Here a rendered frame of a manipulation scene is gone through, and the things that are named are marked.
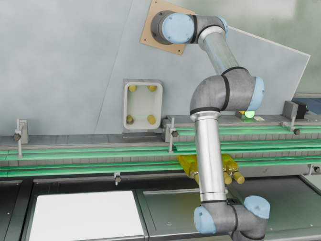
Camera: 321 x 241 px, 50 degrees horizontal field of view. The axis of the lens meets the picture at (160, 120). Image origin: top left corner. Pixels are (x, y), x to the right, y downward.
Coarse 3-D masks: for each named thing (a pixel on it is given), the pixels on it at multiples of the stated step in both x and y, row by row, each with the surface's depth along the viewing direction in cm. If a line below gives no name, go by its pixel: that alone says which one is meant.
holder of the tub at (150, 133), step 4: (124, 80) 158; (128, 80) 159; (132, 80) 160; (136, 80) 160; (140, 80) 161; (144, 80) 161; (148, 80) 162; (152, 80) 163; (156, 80) 163; (124, 84) 158; (160, 84) 161; (124, 88) 158; (124, 92) 158; (124, 128) 170; (124, 132) 171; (128, 132) 171; (132, 132) 172; (136, 132) 172; (140, 132) 173; (144, 132) 173; (148, 132) 173; (152, 132) 174; (124, 136) 166; (128, 136) 167; (132, 136) 167; (136, 136) 167; (140, 136) 168; (144, 136) 168; (148, 136) 169; (152, 136) 169; (156, 136) 170
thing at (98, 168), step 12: (288, 156) 181; (300, 156) 182; (312, 156) 183; (0, 168) 148; (12, 168) 148; (24, 168) 149; (36, 168) 151; (48, 168) 151; (60, 168) 152; (72, 168) 153; (84, 168) 153; (96, 168) 154; (108, 168) 155; (120, 168) 155; (132, 168) 156; (144, 168) 157; (156, 168) 158; (168, 168) 159; (180, 168) 160
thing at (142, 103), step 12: (132, 84) 155; (144, 84) 156; (156, 84) 157; (132, 96) 164; (144, 96) 165; (156, 96) 164; (132, 108) 166; (144, 108) 167; (156, 108) 165; (144, 120) 169; (156, 120) 166
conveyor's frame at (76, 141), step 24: (192, 120) 167; (240, 120) 172; (264, 120) 175; (288, 120) 178; (312, 120) 181; (0, 144) 149; (24, 144) 150; (48, 144) 152; (72, 144) 154; (96, 144) 157; (120, 144) 159; (144, 144) 162; (168, 144) 165
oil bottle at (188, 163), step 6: (180, 156) 162; (186, 156) 158; (192, 156) 159; (180, 162) 162; (186, 162) 153; (192, 162) 153; (186, 168) 153; (192, 168) 148; (186, 174) 153; (192, 174) 148
